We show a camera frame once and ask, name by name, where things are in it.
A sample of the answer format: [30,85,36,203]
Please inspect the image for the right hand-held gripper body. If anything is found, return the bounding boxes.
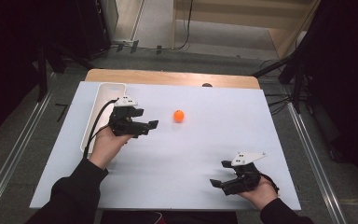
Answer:
[222,151,268,197]

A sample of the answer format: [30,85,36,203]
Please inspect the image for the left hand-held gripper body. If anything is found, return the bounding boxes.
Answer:
[107,95,146,138]

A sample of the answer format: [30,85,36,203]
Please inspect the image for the orange ball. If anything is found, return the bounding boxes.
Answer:
[172,109,186,123]

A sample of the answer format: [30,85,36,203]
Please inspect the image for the white oblong plastic container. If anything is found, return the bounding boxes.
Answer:
[79,82,129,154]

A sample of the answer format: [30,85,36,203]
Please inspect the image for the person's right hand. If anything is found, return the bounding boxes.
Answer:
[237,175,280,212]

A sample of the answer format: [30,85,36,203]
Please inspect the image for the person's left hand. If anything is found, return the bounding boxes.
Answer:
[88,124,135,171]

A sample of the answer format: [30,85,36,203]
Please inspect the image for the person's dark lap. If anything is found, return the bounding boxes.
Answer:
[101,210,239,224]

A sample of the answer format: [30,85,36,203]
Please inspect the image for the wooden table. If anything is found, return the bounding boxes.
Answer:
[84,68,261,91]

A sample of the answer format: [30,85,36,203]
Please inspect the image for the black metal stand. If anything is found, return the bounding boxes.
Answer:
[251,50,307,115]
[34,40,95,103]

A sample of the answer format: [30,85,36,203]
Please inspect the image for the black curtain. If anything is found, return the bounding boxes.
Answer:
[0,0,85,147]
[301,0,358,194]

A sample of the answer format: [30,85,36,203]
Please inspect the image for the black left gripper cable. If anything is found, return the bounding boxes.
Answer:
[82,98,119,160]

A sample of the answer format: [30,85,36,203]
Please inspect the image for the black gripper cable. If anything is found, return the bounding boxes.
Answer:
[259,172,280,194]
[82,98,119,160]

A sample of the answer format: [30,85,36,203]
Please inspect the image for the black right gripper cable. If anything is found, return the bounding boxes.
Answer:
[259,172,280,194]

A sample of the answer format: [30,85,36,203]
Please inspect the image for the metal floor rail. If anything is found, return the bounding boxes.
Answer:
[0,73,59,224]
[286,102,349,224]

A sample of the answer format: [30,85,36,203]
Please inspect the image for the black floor cables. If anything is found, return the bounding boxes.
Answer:
[260,59,294,117]

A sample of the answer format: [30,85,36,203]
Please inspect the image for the black hanging cable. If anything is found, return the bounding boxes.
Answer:
[172,0,194,51]

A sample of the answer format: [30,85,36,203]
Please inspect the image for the light wooden frame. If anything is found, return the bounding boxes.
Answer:
[171,0,321,60]

